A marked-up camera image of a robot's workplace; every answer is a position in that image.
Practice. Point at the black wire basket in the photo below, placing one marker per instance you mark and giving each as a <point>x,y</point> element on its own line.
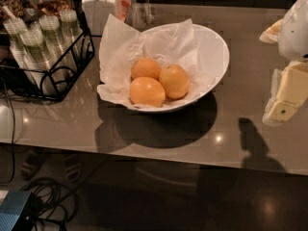
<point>13,80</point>

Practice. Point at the clear plastic cup stack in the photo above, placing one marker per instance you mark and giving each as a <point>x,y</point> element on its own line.
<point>53,35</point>
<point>70,24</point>
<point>14,27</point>
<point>38,57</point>

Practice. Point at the orange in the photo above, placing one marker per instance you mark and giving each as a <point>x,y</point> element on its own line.
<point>175,81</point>
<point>147,91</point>
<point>146,67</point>

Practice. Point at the blue grey box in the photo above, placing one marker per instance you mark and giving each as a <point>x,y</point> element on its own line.
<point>12,210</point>

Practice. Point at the white lidded jar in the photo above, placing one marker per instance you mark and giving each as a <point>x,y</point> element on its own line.
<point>97,13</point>

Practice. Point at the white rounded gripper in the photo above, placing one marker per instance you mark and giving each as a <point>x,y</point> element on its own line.
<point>295,33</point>

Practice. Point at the orange white packet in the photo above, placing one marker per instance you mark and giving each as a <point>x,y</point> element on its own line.
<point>122,8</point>

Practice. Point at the white ceramic bowl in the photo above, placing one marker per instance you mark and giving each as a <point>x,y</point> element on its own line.
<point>199,50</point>

